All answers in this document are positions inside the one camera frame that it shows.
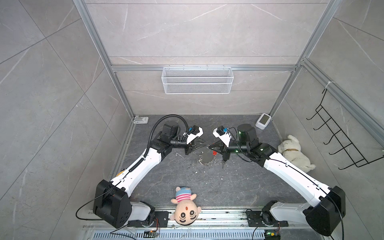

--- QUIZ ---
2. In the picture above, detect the white plush dog toy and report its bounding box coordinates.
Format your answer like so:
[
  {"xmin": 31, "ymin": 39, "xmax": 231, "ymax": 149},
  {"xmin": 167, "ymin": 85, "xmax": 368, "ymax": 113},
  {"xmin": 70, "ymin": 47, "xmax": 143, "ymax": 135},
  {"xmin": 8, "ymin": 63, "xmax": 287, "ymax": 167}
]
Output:
[{"xmin": 278, "ymin": 135, "xmax": 316, "ymax": 173}]

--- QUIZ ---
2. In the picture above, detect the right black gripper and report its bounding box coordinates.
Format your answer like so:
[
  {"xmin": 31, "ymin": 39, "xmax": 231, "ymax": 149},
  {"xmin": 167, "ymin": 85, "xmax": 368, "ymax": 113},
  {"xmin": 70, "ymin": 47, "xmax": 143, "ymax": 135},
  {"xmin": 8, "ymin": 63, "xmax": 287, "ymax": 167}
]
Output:
[{"xmin": 208, "ymin": 139, "xmax": 250, "ymax": 160}]

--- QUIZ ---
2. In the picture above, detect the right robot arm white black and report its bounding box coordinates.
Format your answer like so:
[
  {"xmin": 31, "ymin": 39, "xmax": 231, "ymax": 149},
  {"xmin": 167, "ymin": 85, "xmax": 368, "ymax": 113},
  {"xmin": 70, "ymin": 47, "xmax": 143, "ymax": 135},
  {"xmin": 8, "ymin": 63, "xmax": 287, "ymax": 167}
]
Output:
[{"xmin": 209, "ymin": 124, "xmax": 346, "ymax": 237}]

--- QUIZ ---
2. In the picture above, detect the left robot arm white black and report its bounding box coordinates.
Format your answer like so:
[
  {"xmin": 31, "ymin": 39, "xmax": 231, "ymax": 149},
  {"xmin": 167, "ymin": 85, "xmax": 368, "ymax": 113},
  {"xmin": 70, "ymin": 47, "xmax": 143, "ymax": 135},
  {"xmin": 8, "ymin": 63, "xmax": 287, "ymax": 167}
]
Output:
[{"xmin": 93, "ymin": 121, "xmax": 203, "ymax": 229}]

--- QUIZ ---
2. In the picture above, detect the black wire hook rack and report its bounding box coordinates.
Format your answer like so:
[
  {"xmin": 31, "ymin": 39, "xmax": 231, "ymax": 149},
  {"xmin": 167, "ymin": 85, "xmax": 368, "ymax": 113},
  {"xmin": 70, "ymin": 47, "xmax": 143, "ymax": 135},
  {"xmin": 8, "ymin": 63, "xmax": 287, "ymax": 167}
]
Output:
[{"xmin": 306, "ymin": 89, "xmax": 384, "ymax": 170}]

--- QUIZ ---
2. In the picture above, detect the white wire mesh basket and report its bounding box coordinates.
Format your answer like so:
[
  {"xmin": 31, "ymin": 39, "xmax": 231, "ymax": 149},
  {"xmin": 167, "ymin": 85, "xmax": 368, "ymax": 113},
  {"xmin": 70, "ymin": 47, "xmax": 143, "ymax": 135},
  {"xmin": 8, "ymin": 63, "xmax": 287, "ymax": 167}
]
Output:
[{"xmin": 162, "ymin": 67, "xmax": 234, "ymax": 95}]

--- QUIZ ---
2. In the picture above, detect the white digital clock device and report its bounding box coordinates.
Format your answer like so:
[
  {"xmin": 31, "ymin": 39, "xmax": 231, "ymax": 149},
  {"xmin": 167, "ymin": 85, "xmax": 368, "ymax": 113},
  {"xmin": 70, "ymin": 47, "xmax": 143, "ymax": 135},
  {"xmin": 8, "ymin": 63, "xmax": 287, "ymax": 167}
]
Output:
[{"xmin": 255, "ymin": 113, "xmax": 272, "ymax": 130}]

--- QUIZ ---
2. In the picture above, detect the plush doll striped hat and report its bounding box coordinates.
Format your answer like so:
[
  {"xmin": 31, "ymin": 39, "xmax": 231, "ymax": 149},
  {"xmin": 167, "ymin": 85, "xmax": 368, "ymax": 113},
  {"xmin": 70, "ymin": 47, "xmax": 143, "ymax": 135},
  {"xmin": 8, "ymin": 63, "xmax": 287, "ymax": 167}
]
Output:
[{"xmin": 170, "ymin": 187, "xmax": 202, "ymax": 226}]

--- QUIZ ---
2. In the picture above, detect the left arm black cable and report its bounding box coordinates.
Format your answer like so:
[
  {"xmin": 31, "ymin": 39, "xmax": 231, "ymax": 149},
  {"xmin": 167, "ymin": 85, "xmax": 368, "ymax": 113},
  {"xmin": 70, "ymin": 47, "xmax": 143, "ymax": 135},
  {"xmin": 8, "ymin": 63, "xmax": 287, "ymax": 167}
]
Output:
[{"xmin": 143, "ymin": 114, "xmax": 190, "ymax": 157}]

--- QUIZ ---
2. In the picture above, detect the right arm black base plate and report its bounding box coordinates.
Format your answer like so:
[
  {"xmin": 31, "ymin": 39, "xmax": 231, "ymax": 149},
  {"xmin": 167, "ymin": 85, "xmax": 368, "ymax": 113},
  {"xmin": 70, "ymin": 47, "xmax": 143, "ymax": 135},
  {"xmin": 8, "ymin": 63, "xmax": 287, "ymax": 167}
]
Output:
[{"xmin": 245, "ymin": 209, "xmax": 289, "ymax": 227}]

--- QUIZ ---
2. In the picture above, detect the metal keyring holder red handle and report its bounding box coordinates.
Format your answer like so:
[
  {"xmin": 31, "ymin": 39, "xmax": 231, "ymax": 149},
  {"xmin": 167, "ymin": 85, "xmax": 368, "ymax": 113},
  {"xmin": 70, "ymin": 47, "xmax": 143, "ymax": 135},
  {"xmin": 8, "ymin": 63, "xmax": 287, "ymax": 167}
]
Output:
[{"xmin": 198, "ymin": 148, "xmax": 216, "ymax": 166}]

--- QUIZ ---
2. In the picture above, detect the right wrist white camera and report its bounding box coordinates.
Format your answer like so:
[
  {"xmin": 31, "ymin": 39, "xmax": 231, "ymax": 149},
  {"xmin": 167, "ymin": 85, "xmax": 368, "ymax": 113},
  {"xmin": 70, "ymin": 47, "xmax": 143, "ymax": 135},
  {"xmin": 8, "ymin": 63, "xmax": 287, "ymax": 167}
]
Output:
[{"xmin": 213, "ymin": 126, "xmax": 232, "ymax": 147}]

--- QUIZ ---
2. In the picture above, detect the wrist white camera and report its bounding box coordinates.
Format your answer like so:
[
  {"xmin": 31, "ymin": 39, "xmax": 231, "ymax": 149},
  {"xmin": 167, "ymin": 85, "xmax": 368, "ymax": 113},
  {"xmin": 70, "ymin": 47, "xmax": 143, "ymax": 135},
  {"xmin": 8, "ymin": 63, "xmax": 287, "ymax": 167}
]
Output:
[
  {"xmin": 213, "ymin": 126, "xmax": 232, "ymax": 147},
  {"xmin": 186, "ymin": 125, "xmax": 204, "ymax": 145}
]

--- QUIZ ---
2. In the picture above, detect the white wall socket box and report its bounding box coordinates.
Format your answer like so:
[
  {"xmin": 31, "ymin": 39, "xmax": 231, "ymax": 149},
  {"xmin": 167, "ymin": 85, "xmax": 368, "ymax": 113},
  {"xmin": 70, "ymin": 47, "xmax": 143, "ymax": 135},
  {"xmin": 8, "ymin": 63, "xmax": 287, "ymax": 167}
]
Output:
[{"xmin": 133, "ymin": 117, "xmax": 149, "ymax": 125}]

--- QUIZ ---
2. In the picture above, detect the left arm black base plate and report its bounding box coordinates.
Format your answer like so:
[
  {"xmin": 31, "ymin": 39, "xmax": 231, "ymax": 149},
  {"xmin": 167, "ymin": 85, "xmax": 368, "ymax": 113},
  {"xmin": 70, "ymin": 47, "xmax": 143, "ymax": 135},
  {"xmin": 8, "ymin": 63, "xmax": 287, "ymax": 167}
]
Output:
[{"xmin": 127, "ymin": 211, "xmax": 169, "ymax": 228}]

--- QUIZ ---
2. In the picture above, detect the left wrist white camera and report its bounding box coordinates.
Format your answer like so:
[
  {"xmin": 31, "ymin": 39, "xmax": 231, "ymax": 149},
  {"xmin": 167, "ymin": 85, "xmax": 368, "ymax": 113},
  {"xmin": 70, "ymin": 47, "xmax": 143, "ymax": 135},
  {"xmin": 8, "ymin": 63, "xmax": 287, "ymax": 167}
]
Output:
[{"xmin": 186, "ymin": 125, "xmax": 204, "ymax": 145}]

